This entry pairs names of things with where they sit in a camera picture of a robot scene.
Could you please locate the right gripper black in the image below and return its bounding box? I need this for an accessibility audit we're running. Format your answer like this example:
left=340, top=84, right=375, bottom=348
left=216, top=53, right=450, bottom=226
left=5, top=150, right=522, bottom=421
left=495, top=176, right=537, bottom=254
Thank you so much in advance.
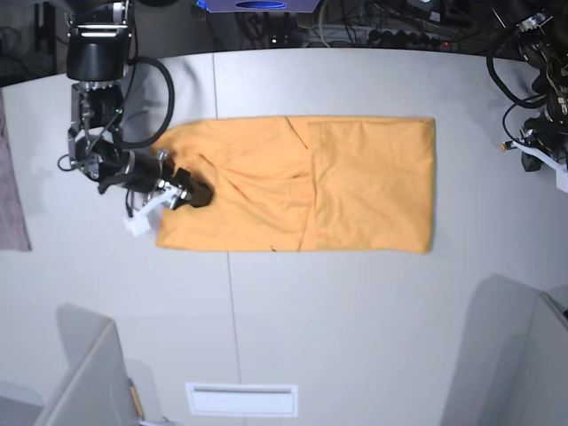
left=97, top=150, right=213, bottom=209

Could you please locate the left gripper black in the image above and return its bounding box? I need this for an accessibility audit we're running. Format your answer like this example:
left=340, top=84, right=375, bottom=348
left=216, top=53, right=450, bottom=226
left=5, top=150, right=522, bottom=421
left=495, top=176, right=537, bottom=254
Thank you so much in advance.
left=521, top=101, right=567, bottom=172

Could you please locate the orange T-shirt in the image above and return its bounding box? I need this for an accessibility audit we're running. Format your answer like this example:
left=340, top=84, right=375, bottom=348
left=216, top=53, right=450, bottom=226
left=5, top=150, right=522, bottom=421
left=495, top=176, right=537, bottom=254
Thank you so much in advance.
left=156, top=116, right=436, bottom=254

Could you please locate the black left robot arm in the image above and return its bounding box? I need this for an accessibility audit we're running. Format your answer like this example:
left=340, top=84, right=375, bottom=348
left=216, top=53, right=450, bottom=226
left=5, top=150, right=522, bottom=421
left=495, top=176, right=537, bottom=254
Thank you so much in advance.
left=485, top=1, right=567, bottom=172

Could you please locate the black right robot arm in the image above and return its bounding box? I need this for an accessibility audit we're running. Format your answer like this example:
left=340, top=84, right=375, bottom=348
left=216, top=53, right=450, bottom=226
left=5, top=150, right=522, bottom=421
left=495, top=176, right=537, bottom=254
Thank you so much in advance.
left=56, top=1, right=213, bottom=210

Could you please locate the pink cloth at left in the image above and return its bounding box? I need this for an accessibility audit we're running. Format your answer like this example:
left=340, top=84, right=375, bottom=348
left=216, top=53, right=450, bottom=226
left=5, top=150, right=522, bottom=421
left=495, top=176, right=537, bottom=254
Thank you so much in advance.
left=0, top=98, right=32, bottom=252

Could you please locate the purple box with blue oval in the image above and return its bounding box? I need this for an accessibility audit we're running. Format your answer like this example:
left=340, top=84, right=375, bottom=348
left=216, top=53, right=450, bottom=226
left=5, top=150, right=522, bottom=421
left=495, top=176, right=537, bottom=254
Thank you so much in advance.
left=203, top=0, right=320, bottom=13

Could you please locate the grey bin lower right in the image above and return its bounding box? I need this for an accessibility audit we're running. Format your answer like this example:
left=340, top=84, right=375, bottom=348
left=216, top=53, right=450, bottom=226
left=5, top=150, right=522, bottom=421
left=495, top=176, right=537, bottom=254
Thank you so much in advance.
left=478, top=286, right=567, bottom=425

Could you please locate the grey bin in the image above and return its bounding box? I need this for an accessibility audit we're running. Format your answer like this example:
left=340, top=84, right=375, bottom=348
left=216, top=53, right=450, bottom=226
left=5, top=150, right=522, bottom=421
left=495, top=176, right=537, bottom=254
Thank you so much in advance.
left=478, top=286, right=567, bottom=425
left=1, top=304, right=176, bottom=425

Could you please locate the black power strip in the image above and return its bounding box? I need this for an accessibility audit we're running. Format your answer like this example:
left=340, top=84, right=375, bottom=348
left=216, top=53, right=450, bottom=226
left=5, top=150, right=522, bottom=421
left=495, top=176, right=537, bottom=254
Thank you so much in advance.
left=367, top=29, right=454, bottom=51

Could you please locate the white label plate on table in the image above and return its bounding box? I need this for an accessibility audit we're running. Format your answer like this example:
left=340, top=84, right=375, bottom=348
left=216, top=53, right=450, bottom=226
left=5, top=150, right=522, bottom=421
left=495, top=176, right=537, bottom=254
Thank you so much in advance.
left=185, top=383, right=299, bottom=418

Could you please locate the grey bin lower left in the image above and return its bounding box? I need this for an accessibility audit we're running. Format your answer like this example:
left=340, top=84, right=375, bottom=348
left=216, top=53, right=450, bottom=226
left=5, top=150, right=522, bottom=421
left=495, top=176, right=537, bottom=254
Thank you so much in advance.
left=1, top=304, right=176, bottom=425

